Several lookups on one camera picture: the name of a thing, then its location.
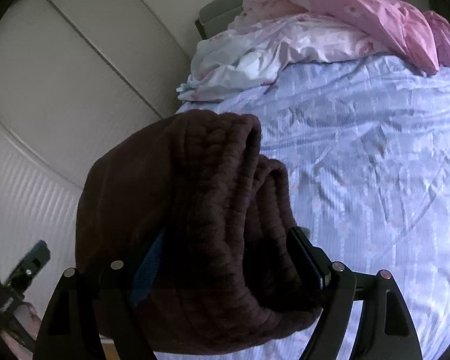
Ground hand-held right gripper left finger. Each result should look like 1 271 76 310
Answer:
33 230 166 360

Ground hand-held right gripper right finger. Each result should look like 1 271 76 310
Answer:
287 227 424 360

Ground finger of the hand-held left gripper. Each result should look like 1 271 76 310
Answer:
7 240 51 286

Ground maroon pants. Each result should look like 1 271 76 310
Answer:
75 109 325 353

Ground bed with blue striped sheet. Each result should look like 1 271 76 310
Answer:
174 50 450 360

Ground white closet door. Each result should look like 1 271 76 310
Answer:
0 0 271 327

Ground white floral sheet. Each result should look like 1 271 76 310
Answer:
176 13 394 102

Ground pink blanket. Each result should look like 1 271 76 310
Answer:
244 0 450 76

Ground grey headboard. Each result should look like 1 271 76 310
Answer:
195 0 398 40

